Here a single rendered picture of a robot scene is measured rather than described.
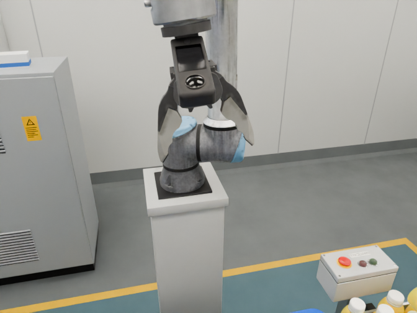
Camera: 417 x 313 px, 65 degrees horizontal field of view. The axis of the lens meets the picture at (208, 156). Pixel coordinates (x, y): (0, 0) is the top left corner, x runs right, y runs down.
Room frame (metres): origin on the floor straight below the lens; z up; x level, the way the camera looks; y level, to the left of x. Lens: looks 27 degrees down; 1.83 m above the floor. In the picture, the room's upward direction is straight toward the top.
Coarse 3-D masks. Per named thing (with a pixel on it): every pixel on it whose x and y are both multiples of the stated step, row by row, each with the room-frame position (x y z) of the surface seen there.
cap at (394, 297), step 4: (388, 292) 0.64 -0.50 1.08; (392, 292) 0.64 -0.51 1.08; (396, 292) 0.64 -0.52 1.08; (388, 296) 0.63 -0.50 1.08; (392, 296) 0.62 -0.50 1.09; (396, 296) 0.62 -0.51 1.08; (400, 296) 0.62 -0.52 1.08; (388, 300) 0.62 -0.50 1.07; (392, 300) 0.61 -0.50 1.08; (396, 300) 0.61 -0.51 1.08; (400, 300) 0.61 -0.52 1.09; (396, 304) 0.61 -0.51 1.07; (400, 304) 0.61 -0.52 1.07
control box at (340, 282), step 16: (320, 256) 0.76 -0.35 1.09; (336, 256) 0.76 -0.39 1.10; (352, 256) 0.75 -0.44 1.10; (368, 256) 0.76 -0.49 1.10; (384, 256) 0.76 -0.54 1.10; (320, 272) 0.75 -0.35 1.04; (336, 272) 0.69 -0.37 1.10; (352, 272) 0.69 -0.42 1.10; (368, 272) 0.69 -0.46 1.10; (384, 272) 0.70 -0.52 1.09; (336, 288) 0.67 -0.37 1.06; (352, 288) 0.68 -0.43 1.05; (368, 288) 0.69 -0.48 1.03; (384, 288) 0.71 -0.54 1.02
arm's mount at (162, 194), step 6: (156, 174) 1.26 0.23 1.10; (204, 174) 1.24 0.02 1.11; (156, 180) 1.20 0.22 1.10; (156, 186) 1.16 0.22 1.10; (204, 186) 1.14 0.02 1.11; (162, 192) 1.11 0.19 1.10; (168, 192) 1.11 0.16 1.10; (192, 192) 1.11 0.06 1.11; (198, 192) 1.10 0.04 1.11; (204, 192) 1.10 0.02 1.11; (210, 192) 1.11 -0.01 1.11; (162, 198) 1.07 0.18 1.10; (168, 198) 1.07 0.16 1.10
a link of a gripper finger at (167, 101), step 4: (168, 88) 0.46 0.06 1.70; (172, 88) 0.46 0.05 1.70; (168, 92) 0.46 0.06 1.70; (172, 92) 0.46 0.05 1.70; (164, 96) 0.46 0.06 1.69; (168, 96) 0.46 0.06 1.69; (172, 96) 0.46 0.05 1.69; (164, 100) 0.46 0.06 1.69; (168, 100) 0.46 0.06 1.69; (172, 100) 0.46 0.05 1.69; (160, 104) 0.46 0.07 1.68; (164, 104) 0.46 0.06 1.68; (168, 104) 0.46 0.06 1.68; (172, 104) 0.46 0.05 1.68; (176, 104) 0.46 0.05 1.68; (160, 108) 0.46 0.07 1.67; (164, 108) 0.46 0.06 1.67; (172, 108) 0.46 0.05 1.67; (176, 108) 0.46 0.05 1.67; (160, 112) 0.46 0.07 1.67; (164, 112) 0.46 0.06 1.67; (160, 116) 0.46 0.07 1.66; (164, 116) 0.46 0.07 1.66; (160, 120) 0.46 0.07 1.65; (160, 124) 0.46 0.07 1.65; (160, 128) 0.46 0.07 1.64
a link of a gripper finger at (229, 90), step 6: (222, 78) 0.47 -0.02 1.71; (222, 84) 0.47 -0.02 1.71; (228, 84) 0.47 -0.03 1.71; (228, 90) 0.47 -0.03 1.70; (234, 90) 0.47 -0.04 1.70; (222, 96) 0.47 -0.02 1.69; (228, 96) 0.47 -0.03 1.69; (234, 96) 0.47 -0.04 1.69; (240, 96) 0.47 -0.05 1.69; (240, 102) 0.47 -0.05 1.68; (240, 108) 0.47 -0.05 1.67; (246, 114) 0.47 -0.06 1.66
